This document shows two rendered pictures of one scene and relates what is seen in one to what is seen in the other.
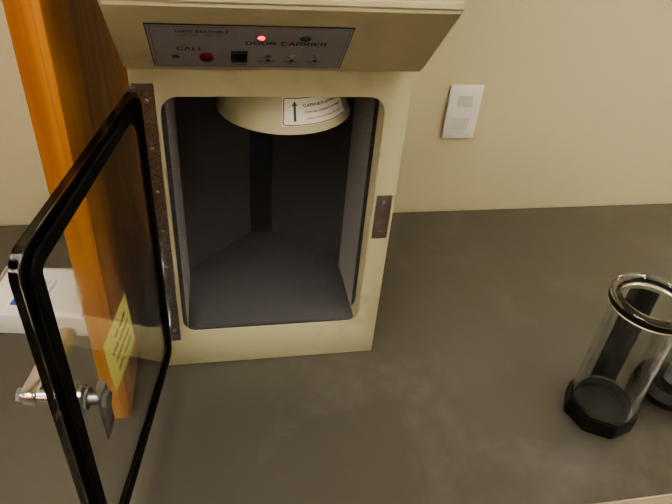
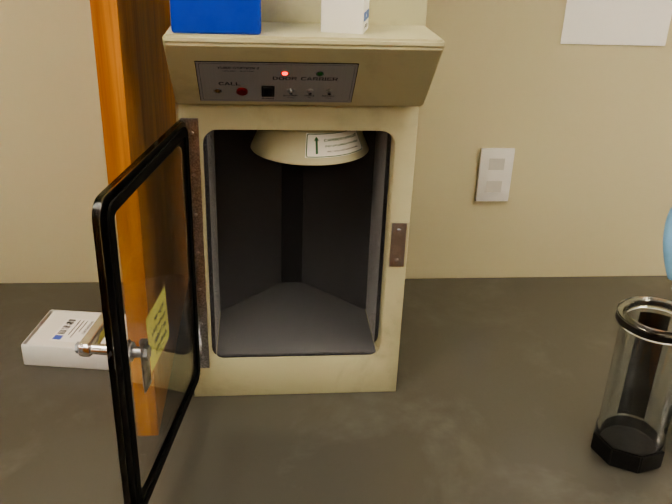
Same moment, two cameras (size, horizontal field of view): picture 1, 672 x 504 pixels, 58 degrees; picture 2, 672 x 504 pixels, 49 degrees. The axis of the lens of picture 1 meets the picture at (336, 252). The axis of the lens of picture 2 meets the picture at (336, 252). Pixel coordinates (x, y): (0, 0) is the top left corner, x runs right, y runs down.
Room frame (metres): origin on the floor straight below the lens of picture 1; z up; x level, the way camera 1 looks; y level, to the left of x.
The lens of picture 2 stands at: (-0.30, -0.09, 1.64)
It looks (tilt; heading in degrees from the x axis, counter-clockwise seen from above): 25 degrees down; 7
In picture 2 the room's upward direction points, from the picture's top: 2 degrees clockwise
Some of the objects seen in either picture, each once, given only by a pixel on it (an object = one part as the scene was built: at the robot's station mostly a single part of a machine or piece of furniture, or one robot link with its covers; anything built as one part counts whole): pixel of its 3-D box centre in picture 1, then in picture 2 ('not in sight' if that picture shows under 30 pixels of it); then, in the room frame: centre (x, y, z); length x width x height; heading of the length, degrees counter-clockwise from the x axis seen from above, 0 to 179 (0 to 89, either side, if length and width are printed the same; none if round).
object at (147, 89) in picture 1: (158, 234); (194, 254); (0.62, 0.23, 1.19); 0.03 x 0.02 x 0.39; 103
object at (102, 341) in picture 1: (118, 323); (158, 310); (0.45, 0.22, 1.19); 0.30 x 0.01 x 0.40; 3
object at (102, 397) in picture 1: (101, 411); (141, 365); (0.35, 0.20, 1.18); 0.02 x 0.02 x 0.06; 3
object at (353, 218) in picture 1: (266, 178); (295, 217); (0.78, 0.11, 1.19); 0.26 x 0.24 x 0.35; 103
